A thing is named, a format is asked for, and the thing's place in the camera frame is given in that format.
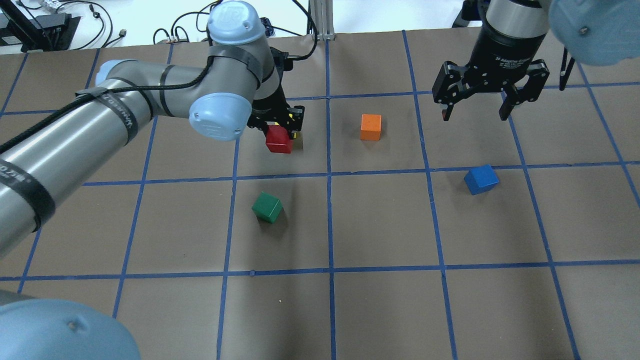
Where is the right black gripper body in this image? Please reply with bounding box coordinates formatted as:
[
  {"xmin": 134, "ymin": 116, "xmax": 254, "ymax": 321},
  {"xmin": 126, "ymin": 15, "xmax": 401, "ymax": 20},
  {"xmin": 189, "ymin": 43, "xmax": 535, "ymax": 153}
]
[{"xmin": 432, "ymin": 23, "xmax": 550, "ymax": 105}]

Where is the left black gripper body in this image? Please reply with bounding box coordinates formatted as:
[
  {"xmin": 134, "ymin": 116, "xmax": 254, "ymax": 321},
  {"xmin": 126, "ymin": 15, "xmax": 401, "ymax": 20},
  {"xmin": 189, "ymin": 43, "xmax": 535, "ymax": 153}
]
[{"xmin": 247, "ymin": 84, "xmax": 294, "ymax": 132}]

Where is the red wooden block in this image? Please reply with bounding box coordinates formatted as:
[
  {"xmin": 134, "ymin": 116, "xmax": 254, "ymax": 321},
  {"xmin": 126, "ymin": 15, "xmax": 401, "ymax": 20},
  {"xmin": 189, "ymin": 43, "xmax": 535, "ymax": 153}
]
[{"xmin": 265, "ymin": 124, "xmax": 294, "ymax": 154}]

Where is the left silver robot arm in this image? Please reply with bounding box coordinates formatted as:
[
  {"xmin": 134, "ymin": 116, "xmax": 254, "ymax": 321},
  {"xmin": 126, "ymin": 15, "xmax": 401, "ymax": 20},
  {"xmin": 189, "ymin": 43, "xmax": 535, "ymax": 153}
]
[{"xmin": 1, "ymin": 0, "xmax": 308, "ymax": 360}]

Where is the blue wooden block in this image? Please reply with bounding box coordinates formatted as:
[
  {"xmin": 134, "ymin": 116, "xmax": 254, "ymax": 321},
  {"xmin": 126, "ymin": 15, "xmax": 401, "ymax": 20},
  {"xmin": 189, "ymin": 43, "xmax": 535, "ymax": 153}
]
[{"xmin": 463, "ymin": 164, "xmax": 500, "ymax": 196}]

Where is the orange wooden block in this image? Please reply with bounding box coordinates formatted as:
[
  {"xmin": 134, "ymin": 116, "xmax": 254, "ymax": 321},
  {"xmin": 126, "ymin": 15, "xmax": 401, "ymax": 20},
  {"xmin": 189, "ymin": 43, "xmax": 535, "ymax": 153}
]
[{"xmin": 359, "ymin": 113, "xmax": 382, "ymax": 141}]

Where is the green wooden block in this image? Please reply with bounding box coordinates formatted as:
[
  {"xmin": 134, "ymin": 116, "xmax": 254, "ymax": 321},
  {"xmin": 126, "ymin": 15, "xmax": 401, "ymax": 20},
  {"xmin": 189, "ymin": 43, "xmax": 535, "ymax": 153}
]
[{"xmin": 251, "ymin": 191, "xmax": 284, "ymax": 224}]

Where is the brown paper table mat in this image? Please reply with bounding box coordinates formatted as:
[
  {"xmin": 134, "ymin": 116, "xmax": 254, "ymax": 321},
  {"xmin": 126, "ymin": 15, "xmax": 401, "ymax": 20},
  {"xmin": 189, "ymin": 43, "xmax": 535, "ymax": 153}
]
[{"xmin": 1, "ymin": 28, "xmax": 640, "ymax": 360}]

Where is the black monitor stand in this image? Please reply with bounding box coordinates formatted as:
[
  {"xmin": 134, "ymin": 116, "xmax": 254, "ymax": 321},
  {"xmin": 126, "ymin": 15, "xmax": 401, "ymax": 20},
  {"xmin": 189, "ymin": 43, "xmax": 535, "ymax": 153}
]
[{"xmin": 0, "ymin": 0, "xmax": 81, "ymax": 53}]

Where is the aluminium frame post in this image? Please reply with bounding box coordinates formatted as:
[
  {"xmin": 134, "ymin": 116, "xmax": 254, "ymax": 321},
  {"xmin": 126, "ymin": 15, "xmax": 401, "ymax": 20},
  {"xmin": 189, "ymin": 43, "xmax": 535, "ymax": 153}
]
[{"xmin": 308, "ymin": 0, "xmax": 336, "ymax": 41}]

